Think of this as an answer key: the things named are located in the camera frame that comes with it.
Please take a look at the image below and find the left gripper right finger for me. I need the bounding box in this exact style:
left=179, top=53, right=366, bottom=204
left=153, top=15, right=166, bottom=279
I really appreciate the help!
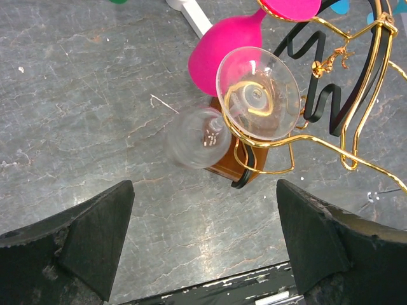
left=276, top=179, right=406, bottom=304

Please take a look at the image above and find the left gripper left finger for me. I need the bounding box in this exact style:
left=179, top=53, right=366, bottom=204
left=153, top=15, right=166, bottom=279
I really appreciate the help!
left=1, top=180, right=135, bottom=304

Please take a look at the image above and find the blue wine glass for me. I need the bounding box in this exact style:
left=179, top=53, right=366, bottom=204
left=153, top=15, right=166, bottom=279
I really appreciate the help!
left=330, top=0, right=350, bottom=15
left=366, top=0, right=407, bottom=24

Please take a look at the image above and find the clear wine glass left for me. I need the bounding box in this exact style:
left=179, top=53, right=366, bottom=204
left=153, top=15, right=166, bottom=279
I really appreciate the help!
left=164, top=47, right=301, bottom=169

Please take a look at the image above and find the pink wine glass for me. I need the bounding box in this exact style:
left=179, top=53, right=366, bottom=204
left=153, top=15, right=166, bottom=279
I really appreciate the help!
left=188, top=0, right=322, bottom=97

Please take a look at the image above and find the gold wire wine glass rack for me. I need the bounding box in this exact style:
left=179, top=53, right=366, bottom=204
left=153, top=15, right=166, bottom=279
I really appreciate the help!
left=211, top=1, right=406, bottom=191

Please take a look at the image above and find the white clothes rail frame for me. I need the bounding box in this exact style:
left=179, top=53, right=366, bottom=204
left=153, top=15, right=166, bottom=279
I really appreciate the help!
left=166, top=0, right=212, bottom=39

